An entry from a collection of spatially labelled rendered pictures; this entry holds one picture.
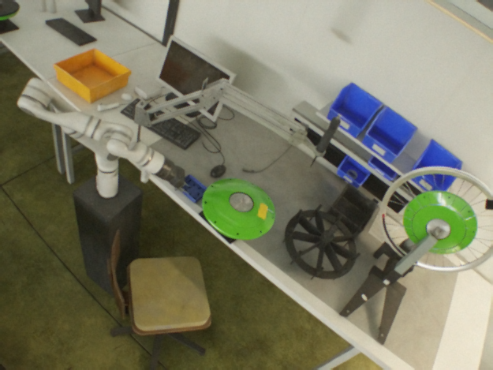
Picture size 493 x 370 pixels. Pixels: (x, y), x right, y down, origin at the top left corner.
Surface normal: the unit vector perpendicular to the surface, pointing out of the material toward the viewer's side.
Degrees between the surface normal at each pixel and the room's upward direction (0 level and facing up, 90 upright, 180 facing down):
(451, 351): 0
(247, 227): 21
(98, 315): 0
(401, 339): 0
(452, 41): 90
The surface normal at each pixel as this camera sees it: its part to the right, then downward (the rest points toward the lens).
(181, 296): 0.29, -0.63
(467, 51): -0.57, 0.49
